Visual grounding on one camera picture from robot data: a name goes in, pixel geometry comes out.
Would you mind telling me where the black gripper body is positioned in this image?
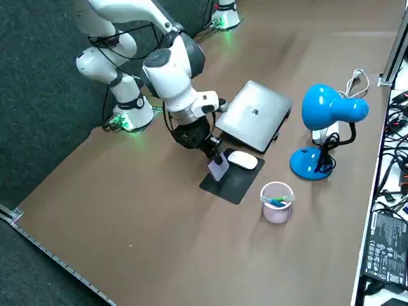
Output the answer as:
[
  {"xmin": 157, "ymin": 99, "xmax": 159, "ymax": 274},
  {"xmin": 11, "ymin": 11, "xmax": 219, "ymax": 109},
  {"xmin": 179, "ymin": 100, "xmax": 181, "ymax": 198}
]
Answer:
[{"xmin": 171, "ymin": 122, "xmax": 221, "ymax": 150}]

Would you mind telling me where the grey laptop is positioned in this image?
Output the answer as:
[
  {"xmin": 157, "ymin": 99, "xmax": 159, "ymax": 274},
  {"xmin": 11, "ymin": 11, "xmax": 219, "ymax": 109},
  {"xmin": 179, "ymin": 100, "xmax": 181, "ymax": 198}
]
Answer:
[{"xmin": 215, "ymin": 80, "xmax": 293, "ymax": 154}]

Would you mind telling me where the white computer mouse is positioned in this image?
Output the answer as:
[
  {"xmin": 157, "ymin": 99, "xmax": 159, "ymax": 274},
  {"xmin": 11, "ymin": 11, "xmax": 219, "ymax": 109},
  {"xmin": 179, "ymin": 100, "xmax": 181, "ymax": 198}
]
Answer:
[{"xmin": 225, "ymin": 150, "xmax": 258, "ymax": 170}]

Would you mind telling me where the black mouse pad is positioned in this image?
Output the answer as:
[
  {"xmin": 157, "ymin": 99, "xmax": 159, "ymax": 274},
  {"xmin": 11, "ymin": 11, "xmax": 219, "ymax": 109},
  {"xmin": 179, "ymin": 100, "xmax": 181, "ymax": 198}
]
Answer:
[{"xmin": 199, "ymin": 147, "xmax": 266, "ymax": 205}]

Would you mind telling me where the blue marker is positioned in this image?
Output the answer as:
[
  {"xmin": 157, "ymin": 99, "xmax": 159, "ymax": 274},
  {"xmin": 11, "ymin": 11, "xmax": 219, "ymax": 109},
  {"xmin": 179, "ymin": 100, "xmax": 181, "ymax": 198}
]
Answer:
[{"xmin": 260, "ymin": 196, "xmax": 286, "ymax": 208}]

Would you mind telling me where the pink pen cup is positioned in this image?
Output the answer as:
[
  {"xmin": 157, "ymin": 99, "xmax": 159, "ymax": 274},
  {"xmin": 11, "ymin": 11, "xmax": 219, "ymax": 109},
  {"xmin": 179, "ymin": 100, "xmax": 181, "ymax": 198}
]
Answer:
[{"xmin": 259, "ymin": 181, "xmax": 295, "ymax": 224}]

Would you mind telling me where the blue desk lamp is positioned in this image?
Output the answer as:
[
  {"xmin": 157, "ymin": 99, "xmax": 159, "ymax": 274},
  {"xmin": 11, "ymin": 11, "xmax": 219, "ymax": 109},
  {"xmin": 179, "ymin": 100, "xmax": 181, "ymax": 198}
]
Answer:
[{"xmin": 289, "ymin": 83, "xmax": 370, "ymax": 181}]

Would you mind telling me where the black labelled power adapter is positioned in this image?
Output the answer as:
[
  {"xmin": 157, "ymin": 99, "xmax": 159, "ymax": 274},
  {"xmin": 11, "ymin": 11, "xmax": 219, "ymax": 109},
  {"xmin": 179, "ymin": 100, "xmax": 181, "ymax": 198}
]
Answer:
[{"xmin": 361, "ymin": 210, "xmax": 408, "ymax": 284}]

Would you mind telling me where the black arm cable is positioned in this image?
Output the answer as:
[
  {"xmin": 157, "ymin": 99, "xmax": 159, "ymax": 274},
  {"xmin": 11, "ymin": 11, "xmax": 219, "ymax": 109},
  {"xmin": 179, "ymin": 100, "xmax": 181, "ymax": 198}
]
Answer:
[
  {"xmin": 161, "ymin": 100, "xmax": 179, "ymax": 144},
  {"xmin": 203, "ymin": 111, "xmax": 217, "ymax": 141}
]

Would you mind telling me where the white cable with plug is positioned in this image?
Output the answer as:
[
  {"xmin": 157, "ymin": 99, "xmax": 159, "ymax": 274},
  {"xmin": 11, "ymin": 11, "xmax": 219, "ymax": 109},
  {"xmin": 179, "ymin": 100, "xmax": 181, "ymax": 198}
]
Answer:
[{"xmin": 337, "ymin": 69, "xmax": 370, "ymax": 98}]

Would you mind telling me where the aluminium table edge rail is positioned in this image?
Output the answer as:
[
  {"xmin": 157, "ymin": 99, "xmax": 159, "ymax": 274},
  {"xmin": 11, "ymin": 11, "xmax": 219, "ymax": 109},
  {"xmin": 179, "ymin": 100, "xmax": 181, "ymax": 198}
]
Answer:
[{"xmin": 0, "ymin": 203, "xmax": 117, "ymax": 306}]

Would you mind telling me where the aluminium post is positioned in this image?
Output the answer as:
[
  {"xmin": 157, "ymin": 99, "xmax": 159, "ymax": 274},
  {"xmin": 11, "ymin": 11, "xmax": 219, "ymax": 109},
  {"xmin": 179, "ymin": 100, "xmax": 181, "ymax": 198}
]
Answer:
[{"xmin": 378, "ymin": 15, "xmax": 408, "ymax": 87}]

